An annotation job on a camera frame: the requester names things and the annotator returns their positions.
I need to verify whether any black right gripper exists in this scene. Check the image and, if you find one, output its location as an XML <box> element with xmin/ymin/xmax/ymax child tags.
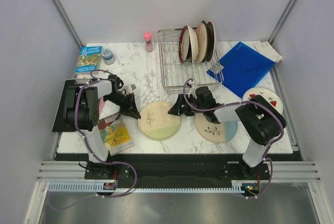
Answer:
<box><xmin>168</xmin><ymin>94</ymin><xmax>206</xmax><ymax>116</ymax></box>

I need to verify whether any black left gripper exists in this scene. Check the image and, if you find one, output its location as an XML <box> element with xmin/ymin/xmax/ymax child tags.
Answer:
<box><xmin>103</xmin><ymin>92</ymin><xmax>140</xmax><ymax>120</ymax></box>

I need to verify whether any cream and green branch plate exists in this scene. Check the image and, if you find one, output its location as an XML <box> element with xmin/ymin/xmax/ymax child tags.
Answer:
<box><xmin>138</xmin><ymin>101</ymin><xmax>182</xmax><ymax>141</ymax></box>

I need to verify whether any metal wire dish rack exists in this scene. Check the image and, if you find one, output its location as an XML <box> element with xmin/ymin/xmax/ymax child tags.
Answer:
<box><xmin>157</xmin><ymin>28</ymin><xmax>223</xmax><ymax>93</ymax></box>

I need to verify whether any red rimmed beige plate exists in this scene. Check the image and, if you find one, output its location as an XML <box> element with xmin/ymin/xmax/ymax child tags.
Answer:
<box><xmin>178</xmin><ymin>26</ymin><xmax>189</xmax><ymax>63</ymax></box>

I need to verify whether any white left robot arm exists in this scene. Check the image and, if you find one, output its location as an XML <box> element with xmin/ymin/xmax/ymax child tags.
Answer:
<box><xmin>62</xmin><ymin>74</ymin><xmax>141</xmax><ymax>179</ymax></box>

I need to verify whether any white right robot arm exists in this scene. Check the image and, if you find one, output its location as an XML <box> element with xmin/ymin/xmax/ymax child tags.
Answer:
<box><xmin>168</xmin><ymin>82</ymin><xmax>287</xmax><ymax>179</ymax></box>

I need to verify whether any cream plate in rack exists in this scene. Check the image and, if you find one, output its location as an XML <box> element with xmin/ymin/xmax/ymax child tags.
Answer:
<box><xmin>183</xmin><ymin>26</ymin><xmax>198</xmax><ymax>62</ymax></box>

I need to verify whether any pink speckled plate in rack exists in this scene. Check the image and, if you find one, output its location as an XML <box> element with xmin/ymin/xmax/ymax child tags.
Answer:
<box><xmin>196</xmin><ymin>20</ymin><xmax>208</xmax><ymax>63</ymax></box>

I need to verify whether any black plate in rack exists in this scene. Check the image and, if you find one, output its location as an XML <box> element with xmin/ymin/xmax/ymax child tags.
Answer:
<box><xmin>201</xmin><ymin>20</ymin><xmax>214</xmax><ymax>63</ymax></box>

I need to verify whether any illustrated yellow paperback book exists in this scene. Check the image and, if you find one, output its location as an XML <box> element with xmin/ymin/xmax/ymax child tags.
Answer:
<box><xmin>98</xmin><ymin>112</ymin><xmax>134</xmax><ymax>156</ymax></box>

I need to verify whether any pink paper sheet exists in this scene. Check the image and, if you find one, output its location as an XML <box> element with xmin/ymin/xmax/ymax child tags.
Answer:
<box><xmin>99</xmin><ymin>98</ymin><xmax>105</xmax><ymax>115</ymax></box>

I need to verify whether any cream and blue leaf plate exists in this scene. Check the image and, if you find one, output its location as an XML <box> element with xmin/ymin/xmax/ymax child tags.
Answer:
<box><xmin>195</xmin><ymin>114</ymin><xmax>237</xmax><ymax>143</ymax></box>

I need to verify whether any small blue lidded jar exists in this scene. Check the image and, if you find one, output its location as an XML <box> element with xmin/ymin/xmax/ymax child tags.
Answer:
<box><xmin>101</xmin><ymin>48</ymin><xmax>115</xmax><ymax>65</ymax></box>

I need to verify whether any blue treehouse book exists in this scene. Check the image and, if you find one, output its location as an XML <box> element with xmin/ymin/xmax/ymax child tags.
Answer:
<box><xmin>75</xmin><ymin>46</ymin><xmax>102</xmax><ymax>75</ymax></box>

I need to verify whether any black clipboard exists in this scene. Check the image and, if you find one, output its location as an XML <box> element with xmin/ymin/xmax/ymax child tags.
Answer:
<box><xmin>52</xmin><ymin>79</ymin><xmax>79</xmax><ymax>133</ymax></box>

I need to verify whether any pink squeeze bottle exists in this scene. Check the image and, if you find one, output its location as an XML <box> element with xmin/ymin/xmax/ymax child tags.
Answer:
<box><xmin>144</xmin><ymin>32</ymin><xmax>153</xmax><ymax>52</ymax></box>

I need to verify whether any blue plastic folder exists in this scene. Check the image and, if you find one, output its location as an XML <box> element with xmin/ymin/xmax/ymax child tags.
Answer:
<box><xmin>207</xmin><ymin>42</ymin><xmax>275</xmax><ymax>98</ymax></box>

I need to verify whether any watermelon pattern plate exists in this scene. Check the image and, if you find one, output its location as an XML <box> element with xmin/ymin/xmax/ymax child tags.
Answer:
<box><xmin>242</xmin><ymin>87</ymin><xmax>283</xmax><ymax>114</ymax></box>

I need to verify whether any white paper booklet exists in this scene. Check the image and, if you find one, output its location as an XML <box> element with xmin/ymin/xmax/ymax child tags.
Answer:
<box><xmin>253</xmin><ymin>41</ymin><xmax>283</xmax><ymax>63</ymax></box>

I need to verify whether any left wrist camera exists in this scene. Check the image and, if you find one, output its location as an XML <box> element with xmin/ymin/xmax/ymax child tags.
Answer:
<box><xmin>123</xmin><ymin>84</ymin><xmax>136</xmax><ymax>95</ymax></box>

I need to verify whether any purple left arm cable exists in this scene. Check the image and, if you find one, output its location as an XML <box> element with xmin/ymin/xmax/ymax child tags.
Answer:
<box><xmin>46</xmin><ymin>69</ymin><xmax>138</xmax><ymax>211</ymax></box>

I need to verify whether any white slotted cable duct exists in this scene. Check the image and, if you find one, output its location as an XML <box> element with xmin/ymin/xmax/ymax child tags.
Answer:
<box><xmin>47</xmin><ymin>182</ymin><xmax>257</xmax><ymax>193</ymax></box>

